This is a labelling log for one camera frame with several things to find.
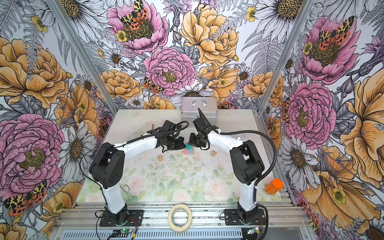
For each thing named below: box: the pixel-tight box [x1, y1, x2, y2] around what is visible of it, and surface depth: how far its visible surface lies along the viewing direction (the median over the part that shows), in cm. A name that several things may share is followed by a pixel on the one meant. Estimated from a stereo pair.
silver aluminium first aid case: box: [181, 96, 218, 126], surface depth 107 cm
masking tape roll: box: [167, 204, 193, 233], surface depth 73 cm
